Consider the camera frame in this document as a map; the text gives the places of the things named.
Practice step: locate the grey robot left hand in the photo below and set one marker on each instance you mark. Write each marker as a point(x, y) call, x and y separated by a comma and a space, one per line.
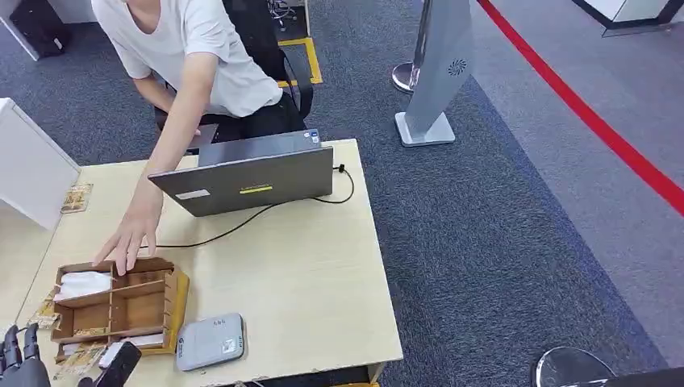
point(24, 371)

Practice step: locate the person's left hand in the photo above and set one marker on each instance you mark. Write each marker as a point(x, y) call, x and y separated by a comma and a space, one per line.
point(131, 232)

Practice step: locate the person's right hand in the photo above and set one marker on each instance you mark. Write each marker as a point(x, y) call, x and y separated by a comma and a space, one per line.
point(194, 131)

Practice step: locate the wooden card box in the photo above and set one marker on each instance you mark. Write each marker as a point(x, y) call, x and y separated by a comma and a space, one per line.
point(128, 312)

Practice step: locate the yellow printed card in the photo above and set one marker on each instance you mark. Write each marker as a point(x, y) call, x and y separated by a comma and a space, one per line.
point(76, 198)
point(45, 315)
point(91, 331)
point(80, 359)

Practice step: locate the white card stack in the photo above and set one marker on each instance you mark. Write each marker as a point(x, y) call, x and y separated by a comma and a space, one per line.
point(83, 284)

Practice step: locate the grey laptop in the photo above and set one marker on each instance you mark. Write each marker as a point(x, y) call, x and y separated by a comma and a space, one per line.
point(251, 181)

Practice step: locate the person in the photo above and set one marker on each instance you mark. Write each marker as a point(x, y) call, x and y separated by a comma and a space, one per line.
point(187, 48)

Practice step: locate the black office chair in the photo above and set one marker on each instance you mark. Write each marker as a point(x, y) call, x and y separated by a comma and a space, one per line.
point(256, 37)

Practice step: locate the white cabinet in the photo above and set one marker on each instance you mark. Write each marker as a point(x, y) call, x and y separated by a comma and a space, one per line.
point(32, 165)

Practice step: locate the grey card reader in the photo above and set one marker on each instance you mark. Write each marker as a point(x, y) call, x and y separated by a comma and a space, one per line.
point(211, 343)

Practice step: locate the chair wheel base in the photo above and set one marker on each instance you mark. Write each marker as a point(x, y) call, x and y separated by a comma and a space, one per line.
point(280, 10)

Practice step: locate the black bag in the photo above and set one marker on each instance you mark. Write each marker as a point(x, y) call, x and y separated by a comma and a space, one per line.
point(40, 27)

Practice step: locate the grey kiosk stand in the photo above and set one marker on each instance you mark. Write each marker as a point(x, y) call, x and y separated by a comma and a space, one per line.
point(442, 59)

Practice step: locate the chrome round base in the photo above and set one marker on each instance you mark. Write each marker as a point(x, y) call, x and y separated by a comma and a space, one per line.
point(572, 368)

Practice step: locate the white black-edged platform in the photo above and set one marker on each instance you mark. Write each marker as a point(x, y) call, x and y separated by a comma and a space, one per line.
point(628, 13)

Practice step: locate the chrome stanchion post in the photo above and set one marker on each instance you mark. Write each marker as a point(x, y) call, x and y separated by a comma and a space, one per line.
point(414, 66)

